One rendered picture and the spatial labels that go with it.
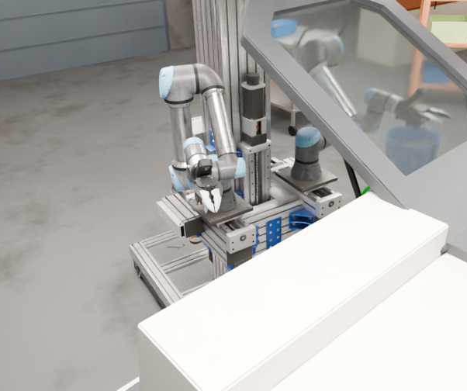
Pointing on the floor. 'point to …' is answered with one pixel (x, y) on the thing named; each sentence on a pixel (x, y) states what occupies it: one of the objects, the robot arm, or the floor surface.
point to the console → (287, 300)
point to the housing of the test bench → (420, 330)
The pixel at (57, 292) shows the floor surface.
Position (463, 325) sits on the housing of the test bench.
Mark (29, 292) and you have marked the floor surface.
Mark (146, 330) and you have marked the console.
